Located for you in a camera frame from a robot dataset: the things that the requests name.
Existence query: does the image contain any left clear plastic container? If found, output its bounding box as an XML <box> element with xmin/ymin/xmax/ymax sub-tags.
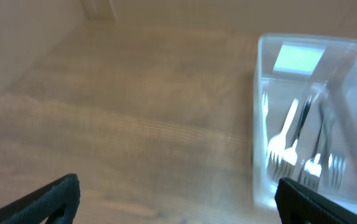
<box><xmin>253</xmin><ymin>34</ymin><xmax>357</xmax><ymax>210</ymax></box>

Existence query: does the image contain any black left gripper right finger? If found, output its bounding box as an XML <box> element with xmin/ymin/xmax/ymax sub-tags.
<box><xmin>274</xmin><ymin>178</ymin><xmax>357</xmax><ymax>224</ymax></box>

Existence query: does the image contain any black handled metal fork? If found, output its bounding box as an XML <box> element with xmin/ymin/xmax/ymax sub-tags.
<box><xmin>276</xmin><ymin>95</ymin><xmax>313</xmax><ymax>179</ymax></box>

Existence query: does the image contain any long silver metal fork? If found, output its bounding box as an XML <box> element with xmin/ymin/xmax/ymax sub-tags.
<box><xmin>298</xmin><ymin>102</ymin><xmax>332</xmax><ymax>190</ymax></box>

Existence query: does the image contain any small silver metal fork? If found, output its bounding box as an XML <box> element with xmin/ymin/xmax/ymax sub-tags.
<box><xmin>322</xmin><ymin>106</ymin><xmax>347</xmax><ymax>191</ymax></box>

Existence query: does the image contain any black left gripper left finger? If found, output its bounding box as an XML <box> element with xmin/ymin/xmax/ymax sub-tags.
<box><xmin>0</xmin><ymin>174</ymin><xmax>80</xmax><ymax>224</ymax></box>

